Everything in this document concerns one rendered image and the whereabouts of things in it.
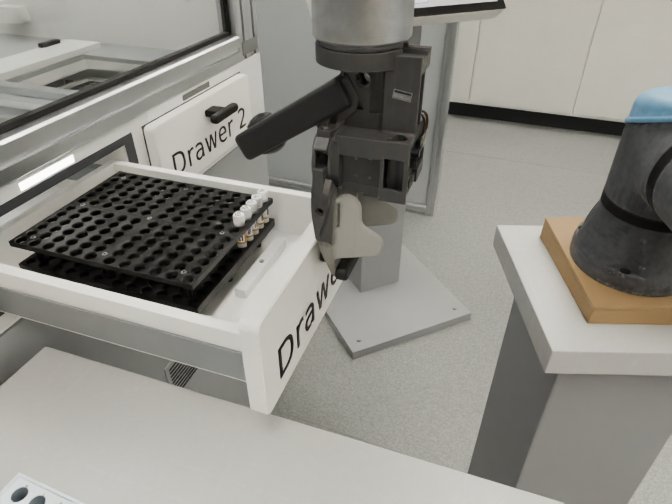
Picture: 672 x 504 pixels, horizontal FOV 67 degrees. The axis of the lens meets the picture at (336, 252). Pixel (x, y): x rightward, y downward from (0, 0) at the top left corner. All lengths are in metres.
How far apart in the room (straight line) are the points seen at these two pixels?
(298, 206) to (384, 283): 1.23
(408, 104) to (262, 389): 0.26
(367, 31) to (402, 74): 0.04
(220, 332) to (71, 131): 0.35
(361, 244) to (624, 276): 0.38
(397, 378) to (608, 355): 0.98
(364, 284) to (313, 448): 1.31
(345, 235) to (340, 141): 0.09
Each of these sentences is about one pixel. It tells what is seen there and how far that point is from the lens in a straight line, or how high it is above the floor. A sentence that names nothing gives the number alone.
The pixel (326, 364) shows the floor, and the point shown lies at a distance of 1.62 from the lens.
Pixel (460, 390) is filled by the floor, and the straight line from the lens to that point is 1.59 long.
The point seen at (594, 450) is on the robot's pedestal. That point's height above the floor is 0.51.
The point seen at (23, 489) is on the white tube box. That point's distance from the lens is 0.53.
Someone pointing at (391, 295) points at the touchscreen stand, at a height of 0.04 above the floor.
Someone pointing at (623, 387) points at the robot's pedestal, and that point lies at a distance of 0.81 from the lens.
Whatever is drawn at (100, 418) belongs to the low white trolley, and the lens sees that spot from 0.59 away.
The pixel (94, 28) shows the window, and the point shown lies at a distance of 0.75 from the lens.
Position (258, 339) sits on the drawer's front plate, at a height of 0.91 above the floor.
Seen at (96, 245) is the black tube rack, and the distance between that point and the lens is 0.58.
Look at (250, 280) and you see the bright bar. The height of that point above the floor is 0.85.
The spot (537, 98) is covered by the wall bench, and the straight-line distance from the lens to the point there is 3.45.
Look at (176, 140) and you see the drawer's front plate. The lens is 0.82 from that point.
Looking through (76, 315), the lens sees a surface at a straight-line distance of 0.55.
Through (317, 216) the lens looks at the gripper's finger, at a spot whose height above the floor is 0.97.
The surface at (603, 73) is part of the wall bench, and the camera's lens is 3.42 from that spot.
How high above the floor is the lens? 1.20
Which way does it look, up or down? 35 degrees down
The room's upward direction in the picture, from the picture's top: straight up
